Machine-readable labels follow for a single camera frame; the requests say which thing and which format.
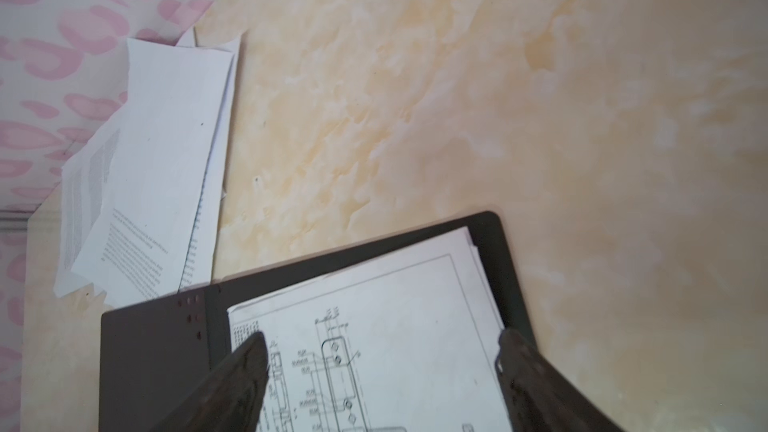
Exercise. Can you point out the red black folder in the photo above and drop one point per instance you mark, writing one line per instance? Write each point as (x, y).
(153, 354)

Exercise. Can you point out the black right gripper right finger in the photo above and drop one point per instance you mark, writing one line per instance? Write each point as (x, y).
(537, 396)

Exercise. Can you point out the white text sheet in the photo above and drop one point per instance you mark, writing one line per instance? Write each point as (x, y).
(137, 248)

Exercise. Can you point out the technical drawing sheet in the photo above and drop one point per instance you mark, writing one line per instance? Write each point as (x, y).
(402, 342)

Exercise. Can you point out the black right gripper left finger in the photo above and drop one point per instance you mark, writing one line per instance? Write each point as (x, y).
(231, 396)

